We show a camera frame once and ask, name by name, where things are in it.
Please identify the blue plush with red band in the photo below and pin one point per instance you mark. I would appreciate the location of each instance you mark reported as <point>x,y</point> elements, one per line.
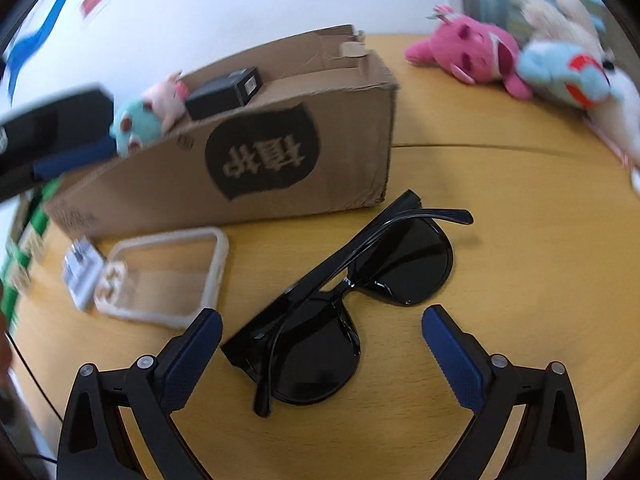
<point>550,67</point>

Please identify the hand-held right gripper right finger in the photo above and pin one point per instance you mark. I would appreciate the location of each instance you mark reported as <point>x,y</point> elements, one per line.
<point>455,360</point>

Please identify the black sunglasses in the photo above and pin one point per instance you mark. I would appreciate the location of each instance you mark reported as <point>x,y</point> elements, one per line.
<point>310,360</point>

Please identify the white plush animal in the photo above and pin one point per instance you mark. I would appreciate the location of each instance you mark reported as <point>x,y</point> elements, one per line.
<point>625,105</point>

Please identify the small black box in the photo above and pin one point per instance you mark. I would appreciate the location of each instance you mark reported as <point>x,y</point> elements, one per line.
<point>215,97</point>

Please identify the pink plush bear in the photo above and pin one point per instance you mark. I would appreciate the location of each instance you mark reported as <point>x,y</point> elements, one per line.
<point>475,55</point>

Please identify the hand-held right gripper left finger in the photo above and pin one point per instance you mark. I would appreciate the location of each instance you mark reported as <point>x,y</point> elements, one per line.
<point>187,360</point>

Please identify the cream plush animal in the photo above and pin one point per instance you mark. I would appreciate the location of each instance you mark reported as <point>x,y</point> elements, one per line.
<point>555,20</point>

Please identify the brown cardboard box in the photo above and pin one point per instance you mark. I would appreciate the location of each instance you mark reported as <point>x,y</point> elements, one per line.
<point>325,170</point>

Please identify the clear phone case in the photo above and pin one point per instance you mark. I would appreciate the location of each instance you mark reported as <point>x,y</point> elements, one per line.
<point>218,260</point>

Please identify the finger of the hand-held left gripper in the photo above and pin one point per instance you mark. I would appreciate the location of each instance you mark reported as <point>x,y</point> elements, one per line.
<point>75,160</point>

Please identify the small pink plush toy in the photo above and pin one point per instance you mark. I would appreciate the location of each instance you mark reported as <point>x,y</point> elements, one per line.
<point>165,100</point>

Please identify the small teal plush toy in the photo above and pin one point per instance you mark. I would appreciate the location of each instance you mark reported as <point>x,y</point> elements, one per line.
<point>137,125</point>

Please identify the wooden desktop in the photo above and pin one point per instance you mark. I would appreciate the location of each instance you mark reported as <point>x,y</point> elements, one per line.
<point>500,210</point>

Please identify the green printed box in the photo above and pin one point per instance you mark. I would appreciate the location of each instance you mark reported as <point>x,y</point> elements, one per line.
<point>35,220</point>

